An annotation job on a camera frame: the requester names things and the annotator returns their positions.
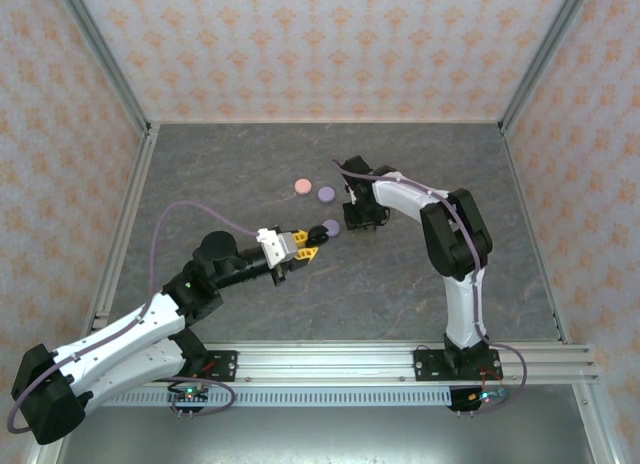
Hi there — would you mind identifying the black round charging case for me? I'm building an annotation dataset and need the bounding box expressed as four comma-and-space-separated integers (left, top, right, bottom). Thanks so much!
305, 223, 330, 248

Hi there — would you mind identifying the controller board with LED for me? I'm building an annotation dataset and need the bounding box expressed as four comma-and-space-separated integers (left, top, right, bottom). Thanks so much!
167, 381, 211, 406
467, 387, 509, 406

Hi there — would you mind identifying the aluminium side rail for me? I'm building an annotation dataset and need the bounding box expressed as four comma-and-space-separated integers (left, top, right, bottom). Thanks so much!
78, 122, 162, 345
498, 122, 572, 344

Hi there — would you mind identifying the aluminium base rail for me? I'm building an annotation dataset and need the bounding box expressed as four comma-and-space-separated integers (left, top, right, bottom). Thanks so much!
62, 339, 601, 385

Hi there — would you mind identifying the slotted grey cable duct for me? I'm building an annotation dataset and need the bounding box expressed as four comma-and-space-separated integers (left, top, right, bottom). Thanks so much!
107, 387, 454, 408

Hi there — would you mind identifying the aluminium frame post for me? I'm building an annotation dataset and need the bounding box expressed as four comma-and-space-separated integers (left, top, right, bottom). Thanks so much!
499, 0, 596, 135
52, 0, 154, 135

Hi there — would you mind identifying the aluminium lower frame rail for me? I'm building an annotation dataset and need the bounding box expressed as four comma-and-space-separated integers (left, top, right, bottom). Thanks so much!
572, 383, 626, 464
27, 436, 64, 464

